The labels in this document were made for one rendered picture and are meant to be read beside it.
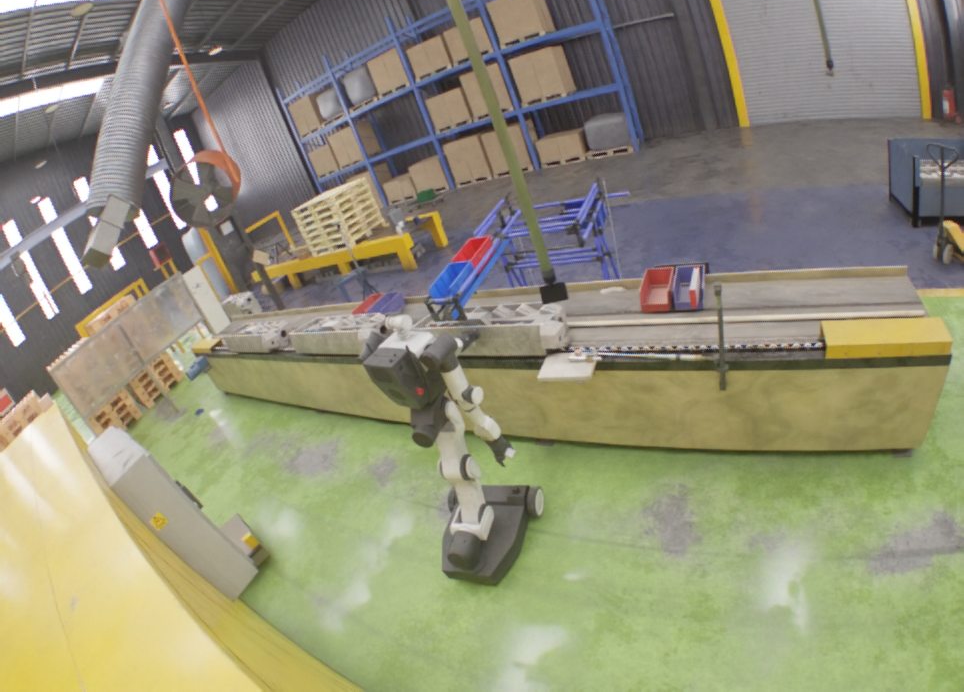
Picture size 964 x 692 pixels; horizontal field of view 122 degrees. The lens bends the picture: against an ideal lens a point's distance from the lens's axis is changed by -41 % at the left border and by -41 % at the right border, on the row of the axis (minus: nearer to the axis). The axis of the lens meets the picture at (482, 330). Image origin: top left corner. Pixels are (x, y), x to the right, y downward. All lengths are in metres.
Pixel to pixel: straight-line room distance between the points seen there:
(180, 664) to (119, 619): 0.21
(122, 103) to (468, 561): 8.68
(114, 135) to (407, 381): 7.73
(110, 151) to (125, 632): 8.29
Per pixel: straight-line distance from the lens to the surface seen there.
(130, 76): 9.42
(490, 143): 12.31
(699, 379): 2.48
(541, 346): 2.58
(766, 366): 2.42
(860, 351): 2.45
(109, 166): 8.66
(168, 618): 0.77
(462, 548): 2.44
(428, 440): 2.11
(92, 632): 0.94
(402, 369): 1.93
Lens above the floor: 2.25
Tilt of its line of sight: 28 degrees down
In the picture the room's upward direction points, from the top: 22 degrees counter-clockwise
